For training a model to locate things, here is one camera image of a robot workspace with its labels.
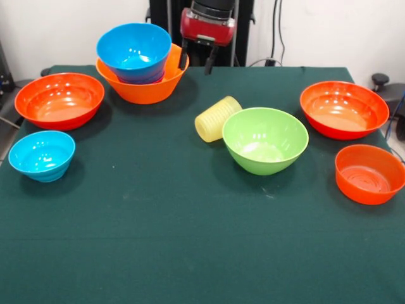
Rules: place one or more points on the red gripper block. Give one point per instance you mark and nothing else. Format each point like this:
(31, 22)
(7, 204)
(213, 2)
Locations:
(205, 28)

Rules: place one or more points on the small magenta plastic bowl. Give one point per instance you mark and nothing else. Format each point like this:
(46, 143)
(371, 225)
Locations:
(159, 80)

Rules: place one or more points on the small blue plastic bowl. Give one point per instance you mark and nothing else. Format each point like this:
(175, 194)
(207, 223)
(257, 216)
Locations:
(139, 77)

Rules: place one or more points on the yellow plastic cup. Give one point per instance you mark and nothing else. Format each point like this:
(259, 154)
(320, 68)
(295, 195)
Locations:
(215, 120)

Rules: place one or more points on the large orange plastic bowl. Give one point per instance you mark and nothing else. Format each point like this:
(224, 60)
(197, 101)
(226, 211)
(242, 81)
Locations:
(142, 93)

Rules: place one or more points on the large blue plastic bowl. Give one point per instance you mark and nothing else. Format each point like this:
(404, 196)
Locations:
(133, 47)

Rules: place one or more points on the green plastic bowl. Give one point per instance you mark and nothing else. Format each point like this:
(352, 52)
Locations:
(262, 139)

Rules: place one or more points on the large red plastic bowl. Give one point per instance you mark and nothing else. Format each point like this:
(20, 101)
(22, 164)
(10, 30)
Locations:
(345, 111)
(60, 107)

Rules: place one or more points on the dark green tablecloth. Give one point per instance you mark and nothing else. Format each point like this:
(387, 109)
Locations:
(202, 237)

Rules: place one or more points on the small cyan plastic bowl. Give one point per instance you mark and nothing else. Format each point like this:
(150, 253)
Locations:
(41, 158)

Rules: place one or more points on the small orange-red plastic bowl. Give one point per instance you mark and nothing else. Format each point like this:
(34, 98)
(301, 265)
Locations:
(367, 177)

